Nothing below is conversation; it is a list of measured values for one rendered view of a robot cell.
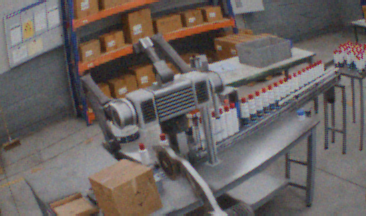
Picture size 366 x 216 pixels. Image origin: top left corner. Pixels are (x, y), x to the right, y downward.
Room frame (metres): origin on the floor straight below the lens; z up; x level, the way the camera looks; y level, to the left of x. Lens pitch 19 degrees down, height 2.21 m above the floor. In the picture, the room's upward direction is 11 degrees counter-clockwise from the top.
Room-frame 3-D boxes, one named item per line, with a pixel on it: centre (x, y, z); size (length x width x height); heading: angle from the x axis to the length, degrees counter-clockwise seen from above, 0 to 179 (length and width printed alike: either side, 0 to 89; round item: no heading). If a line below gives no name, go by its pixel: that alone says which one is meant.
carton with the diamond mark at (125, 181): (2.31, 0.40, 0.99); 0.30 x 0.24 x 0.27; 131
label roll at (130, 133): (3.40, 0.44, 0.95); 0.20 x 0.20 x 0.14
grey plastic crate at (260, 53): (5.12, -1.03, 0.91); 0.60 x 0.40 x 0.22; 120
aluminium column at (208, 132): (2.85, -0.12, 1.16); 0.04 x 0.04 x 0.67; 34
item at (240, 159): (3.04, 0.21, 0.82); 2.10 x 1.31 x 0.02; 124
